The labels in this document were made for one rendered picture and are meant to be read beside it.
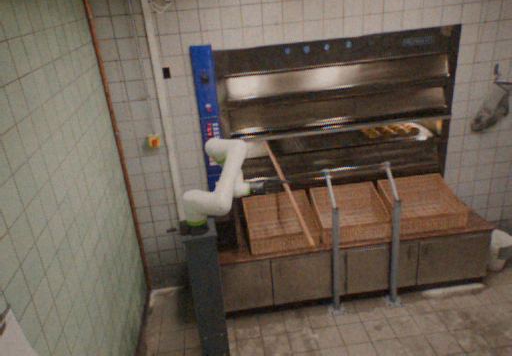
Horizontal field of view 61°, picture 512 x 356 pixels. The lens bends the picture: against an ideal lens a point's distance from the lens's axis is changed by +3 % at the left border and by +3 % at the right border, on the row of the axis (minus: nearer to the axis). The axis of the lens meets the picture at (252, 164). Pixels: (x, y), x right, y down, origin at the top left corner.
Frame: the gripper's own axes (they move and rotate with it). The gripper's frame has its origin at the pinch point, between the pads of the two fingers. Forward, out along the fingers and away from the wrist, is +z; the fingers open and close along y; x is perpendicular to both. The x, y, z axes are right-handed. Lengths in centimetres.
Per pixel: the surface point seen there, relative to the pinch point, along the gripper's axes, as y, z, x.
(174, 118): -42, -76, -56
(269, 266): 71, -15, -1
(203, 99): -55, -51, -53
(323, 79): -60, 45, -56
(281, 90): -55, 11, -54
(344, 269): 84, 45, -2
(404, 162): 20, 116, -55
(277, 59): -79, 9, -58
